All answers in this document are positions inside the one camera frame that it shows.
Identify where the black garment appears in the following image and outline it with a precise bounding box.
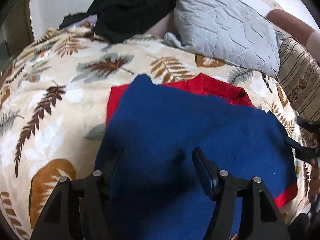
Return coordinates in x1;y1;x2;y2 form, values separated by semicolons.
59;0;177;44

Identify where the red and blue knit sweater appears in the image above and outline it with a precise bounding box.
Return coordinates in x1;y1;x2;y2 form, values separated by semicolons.
94;73;298;240

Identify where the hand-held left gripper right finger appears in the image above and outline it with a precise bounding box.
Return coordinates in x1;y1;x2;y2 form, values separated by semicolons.
192;147;292;240

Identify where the purple cloth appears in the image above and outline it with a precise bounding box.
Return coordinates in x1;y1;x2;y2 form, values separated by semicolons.
72;14;98;28

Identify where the wooden door with glass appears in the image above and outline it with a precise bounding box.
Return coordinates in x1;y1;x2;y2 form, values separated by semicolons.
0;0;35;65

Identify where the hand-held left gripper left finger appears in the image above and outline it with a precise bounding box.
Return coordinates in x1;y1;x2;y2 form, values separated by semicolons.
30;147;125;240

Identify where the striped beige cushion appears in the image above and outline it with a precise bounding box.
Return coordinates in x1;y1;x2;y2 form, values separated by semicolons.
276;36;320;150

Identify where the grey quilted pillow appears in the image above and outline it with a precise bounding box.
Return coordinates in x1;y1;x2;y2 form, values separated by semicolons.
164;0;281;78

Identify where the leaf print blanket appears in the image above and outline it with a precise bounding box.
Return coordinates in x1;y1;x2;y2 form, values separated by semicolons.
0;26;313;240

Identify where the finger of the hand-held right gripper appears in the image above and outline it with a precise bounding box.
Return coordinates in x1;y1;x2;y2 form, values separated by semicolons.
296;116;320;131
283;135;320;161

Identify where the brown and pink bolster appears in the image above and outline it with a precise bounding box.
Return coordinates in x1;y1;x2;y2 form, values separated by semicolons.
266;8;320;62

